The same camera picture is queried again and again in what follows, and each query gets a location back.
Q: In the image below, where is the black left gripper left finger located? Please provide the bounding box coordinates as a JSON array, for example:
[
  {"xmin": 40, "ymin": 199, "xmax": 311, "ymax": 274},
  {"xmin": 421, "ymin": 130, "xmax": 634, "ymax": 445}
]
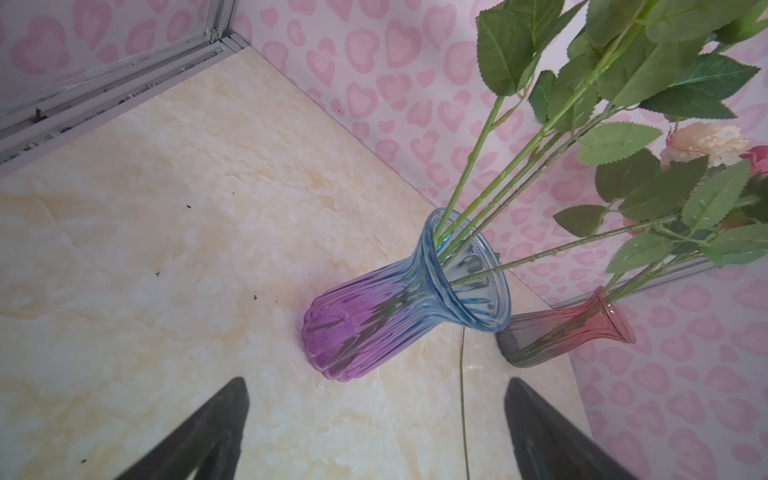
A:
[{"xmin": 119, "ymin": 377, "xmax": 250, "ymax": 479}]

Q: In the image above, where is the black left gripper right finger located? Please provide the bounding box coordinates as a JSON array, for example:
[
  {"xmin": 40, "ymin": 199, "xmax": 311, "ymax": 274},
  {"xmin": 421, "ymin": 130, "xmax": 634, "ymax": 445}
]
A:
[{"xmin": 504, "ymin": 377, "xmax": 634, "ymax": 480}]

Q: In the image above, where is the red grey glass vase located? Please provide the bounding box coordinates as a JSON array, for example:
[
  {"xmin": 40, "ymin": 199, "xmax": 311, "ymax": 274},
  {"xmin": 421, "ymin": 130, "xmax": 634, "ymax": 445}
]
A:
[{"xmin": 495, "ymin": 288, "xmax": 636, "ymax": 368}]

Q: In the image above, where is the purple blue glass vase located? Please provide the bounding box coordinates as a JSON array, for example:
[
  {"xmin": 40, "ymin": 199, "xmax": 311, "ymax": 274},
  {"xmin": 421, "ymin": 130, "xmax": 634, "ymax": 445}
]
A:
[{"xmin": 301, "ymin": 209, "xmax": 511, "ymax": 381}]

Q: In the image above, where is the magenta rose stem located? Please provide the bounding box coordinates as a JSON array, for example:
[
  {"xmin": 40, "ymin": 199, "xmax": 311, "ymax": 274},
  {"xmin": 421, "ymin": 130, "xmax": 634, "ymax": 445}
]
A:
[{"xmin": 438, "ymin": 104, "xmax": 625, "ymax": 265}]

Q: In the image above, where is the pink bud rose stem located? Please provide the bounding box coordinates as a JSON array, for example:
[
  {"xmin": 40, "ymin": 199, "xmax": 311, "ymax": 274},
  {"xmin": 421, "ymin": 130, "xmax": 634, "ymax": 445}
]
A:
[{"xmin": 449, "ymin": 122, "xmax": 768, "ymax": 286}]

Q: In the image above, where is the peach rose stem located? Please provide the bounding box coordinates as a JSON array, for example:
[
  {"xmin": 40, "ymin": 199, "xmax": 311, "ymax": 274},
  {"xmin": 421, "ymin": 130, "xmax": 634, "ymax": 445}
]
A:
[{"xmin": 660, "ymin": 122, "xmax": 749, "ymax": 170}]

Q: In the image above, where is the dark pink rose stem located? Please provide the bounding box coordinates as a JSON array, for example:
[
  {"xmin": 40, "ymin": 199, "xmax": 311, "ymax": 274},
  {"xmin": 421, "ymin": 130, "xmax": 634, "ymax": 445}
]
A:
[{"xmin": 740, "ymin": 145, "xmax": 768, "ymax": 176}]

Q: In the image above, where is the coral red rose stem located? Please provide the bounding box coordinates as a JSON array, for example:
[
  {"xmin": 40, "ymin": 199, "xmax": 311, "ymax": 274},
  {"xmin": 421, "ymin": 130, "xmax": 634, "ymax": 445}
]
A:
[{"xmin": 435, "ymin": 1, "xmax": 767, "ymax": 248}]

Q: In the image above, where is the small white rose stem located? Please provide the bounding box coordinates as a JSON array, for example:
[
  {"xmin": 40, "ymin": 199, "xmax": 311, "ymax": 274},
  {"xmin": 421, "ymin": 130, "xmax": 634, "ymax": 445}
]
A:
[{"xmin": 436, "ymin": 1, "xmax": 586, "ymax": 240}]

